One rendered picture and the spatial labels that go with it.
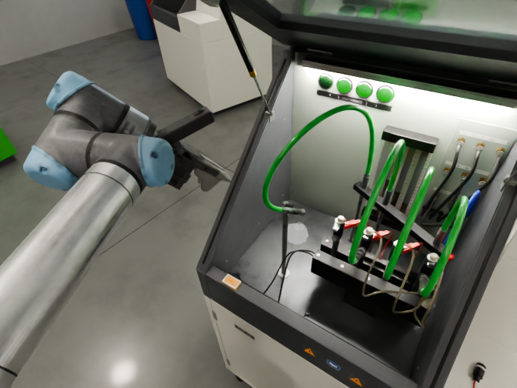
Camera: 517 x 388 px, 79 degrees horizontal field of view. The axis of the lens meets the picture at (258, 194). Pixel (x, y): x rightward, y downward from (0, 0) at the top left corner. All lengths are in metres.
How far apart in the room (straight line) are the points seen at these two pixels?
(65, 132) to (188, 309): 1.63
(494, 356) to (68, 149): 0.99
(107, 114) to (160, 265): 1.77
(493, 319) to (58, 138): 0.98
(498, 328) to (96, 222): 0.90
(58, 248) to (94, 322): 1.85
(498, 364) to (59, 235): 0.93
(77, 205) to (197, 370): 1.57
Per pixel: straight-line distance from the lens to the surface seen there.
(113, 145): 0.50
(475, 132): 0.99
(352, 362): 0.90
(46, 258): 0.39
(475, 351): 0.98
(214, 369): 1.90
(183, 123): 0.64
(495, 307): 0.95
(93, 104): 0.61
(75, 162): 0.54
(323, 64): 0.99
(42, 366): 2.26
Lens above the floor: 1.78
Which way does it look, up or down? 43 degrees down
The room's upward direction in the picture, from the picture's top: 3 degrees counter-clockwise
